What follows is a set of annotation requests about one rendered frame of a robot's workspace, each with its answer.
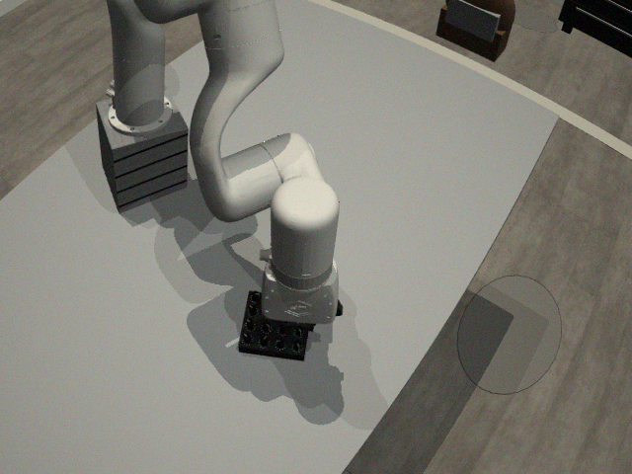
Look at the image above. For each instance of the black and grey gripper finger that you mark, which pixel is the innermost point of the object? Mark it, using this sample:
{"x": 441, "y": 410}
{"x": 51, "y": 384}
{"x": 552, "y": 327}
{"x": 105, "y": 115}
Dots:
{"x": 288, "y": 327}
{"x": 307, "y": 327}

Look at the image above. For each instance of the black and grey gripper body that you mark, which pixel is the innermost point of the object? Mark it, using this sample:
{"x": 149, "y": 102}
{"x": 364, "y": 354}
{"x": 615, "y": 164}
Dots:
{"x": 282, "y": 303}

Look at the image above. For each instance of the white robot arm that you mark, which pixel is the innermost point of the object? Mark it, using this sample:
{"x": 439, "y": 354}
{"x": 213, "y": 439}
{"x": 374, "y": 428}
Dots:
{"x": 243, "y": 45}

